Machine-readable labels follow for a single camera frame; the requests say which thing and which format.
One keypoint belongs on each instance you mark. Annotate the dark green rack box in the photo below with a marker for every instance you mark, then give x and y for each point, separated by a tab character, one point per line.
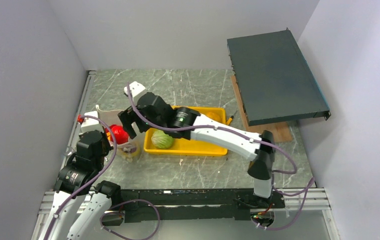
274	79

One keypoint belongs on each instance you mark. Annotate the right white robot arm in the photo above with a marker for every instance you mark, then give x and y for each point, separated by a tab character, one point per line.
257	148

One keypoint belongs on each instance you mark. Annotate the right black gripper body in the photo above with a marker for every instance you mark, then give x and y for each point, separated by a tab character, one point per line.
155	121

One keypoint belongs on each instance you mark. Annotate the yellow plastic tray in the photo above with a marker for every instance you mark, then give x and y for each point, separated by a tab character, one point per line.
190	147

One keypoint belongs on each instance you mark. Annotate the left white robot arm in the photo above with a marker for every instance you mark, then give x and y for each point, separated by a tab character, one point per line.
73	185

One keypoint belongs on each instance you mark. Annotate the clear dotted zip top bag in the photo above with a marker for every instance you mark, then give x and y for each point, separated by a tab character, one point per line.
110	117

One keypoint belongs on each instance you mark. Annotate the green toy cabbage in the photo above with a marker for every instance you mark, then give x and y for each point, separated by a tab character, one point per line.
161	140

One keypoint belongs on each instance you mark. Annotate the black base frame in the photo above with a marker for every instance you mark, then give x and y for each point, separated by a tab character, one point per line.
190	204

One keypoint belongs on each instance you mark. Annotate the aluminium side rail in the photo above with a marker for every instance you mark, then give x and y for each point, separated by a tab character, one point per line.
74	136

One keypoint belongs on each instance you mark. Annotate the yellow handled screwdriver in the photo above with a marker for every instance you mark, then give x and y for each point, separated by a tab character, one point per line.
231	118

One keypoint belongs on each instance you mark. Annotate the red bell pepper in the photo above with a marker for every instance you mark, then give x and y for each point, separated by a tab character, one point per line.
107	130

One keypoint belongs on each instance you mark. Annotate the wooden board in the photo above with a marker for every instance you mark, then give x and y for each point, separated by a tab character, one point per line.
280	130

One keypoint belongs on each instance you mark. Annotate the brown toy potato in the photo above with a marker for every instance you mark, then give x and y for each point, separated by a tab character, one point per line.
213	116

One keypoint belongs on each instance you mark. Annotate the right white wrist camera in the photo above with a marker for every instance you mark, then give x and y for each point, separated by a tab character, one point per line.
136	89

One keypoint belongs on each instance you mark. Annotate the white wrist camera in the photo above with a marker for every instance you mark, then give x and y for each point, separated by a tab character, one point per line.
88	124
136	89

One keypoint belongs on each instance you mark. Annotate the red toy tomato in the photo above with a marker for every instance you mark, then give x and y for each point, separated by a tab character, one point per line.
119	134

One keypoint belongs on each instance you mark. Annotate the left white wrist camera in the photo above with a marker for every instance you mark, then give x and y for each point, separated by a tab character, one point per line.
88	124

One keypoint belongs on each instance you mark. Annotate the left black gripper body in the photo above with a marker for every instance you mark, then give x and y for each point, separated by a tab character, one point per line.
106	147

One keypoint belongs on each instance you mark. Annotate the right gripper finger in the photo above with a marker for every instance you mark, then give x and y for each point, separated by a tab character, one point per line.
141	124
127	118

